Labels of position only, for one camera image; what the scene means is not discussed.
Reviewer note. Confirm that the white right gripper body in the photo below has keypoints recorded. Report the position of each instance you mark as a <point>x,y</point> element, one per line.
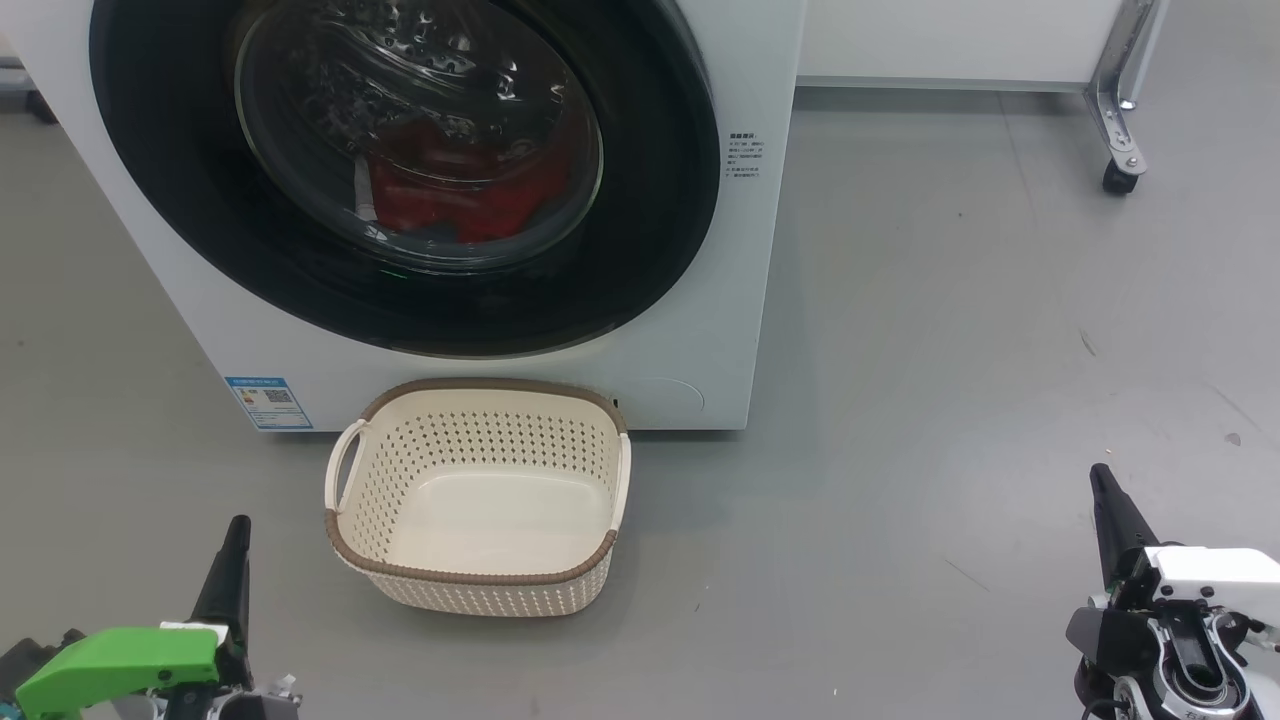
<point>1220,575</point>

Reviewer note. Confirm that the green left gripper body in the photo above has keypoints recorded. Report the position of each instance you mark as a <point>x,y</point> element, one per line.
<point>120,665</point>

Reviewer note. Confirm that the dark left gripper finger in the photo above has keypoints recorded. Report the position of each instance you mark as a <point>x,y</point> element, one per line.
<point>228,590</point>

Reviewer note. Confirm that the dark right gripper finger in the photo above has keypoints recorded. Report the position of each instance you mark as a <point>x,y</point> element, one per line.
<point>1115,525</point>

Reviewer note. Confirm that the black round glass washer door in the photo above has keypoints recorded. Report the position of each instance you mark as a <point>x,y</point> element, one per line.
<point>200,200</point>

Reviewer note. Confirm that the red garment white trim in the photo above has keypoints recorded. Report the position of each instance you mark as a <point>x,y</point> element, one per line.
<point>520,205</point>
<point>420,190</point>

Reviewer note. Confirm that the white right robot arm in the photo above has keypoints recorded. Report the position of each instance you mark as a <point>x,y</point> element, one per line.
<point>1190,670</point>

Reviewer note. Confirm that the cream perforated basket brown rim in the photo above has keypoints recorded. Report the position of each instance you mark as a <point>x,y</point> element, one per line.
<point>480,590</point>

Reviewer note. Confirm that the white front-load washing machine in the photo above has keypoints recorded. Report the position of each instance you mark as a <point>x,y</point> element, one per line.
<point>740,300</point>

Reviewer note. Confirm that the blue energy label sticker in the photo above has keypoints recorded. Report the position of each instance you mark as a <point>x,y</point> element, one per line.
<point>268,402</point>

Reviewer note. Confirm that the silver metal leg with caster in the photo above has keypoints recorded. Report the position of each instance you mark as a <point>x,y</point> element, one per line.
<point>1110,100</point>

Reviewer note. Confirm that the white cabinet panel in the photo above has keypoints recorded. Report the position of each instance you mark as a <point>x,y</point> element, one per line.
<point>950,40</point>

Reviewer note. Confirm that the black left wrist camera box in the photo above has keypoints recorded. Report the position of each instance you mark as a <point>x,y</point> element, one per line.
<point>30,660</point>

